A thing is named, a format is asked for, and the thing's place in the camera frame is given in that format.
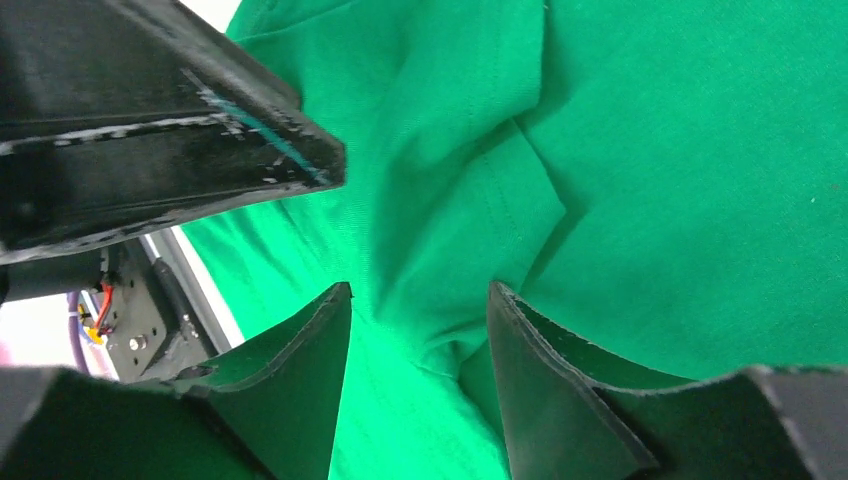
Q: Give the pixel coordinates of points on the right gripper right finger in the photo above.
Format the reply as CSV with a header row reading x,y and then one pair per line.
x,y
573,410

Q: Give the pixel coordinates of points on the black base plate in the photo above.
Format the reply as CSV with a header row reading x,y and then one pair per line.
x,y
166,313

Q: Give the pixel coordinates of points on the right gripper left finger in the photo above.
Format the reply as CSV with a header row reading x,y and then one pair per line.
x,y
266,409

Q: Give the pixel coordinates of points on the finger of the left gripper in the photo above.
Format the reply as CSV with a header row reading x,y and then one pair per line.
x,y
121,118

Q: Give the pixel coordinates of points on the green t-shirt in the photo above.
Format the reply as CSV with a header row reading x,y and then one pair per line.
x,y
667,179

